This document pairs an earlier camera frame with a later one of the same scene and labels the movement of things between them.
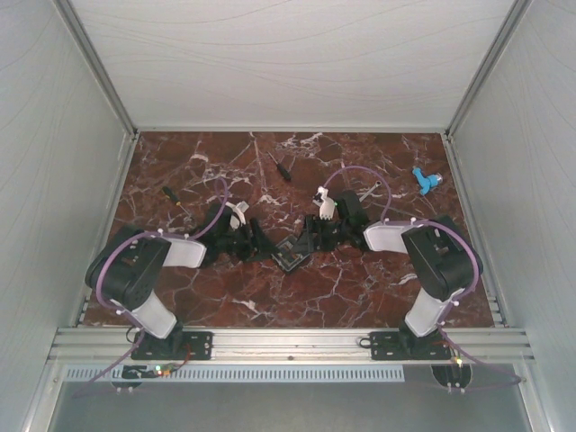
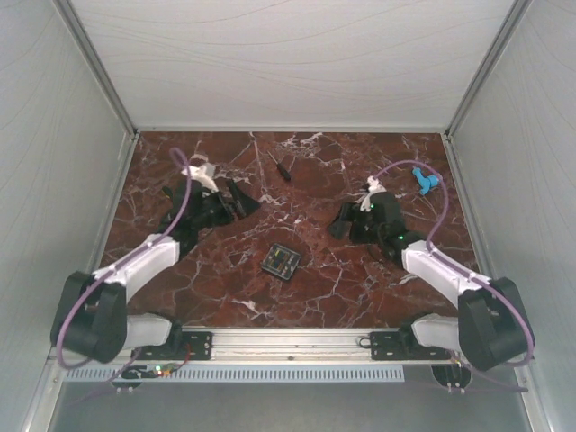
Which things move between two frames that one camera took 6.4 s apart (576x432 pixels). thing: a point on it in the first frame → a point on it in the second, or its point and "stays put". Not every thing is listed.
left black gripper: (259, 242) → (245, 205)
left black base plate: (181, 346) stays put
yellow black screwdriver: (175, 198) stays put
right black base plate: (400, 346) stays put
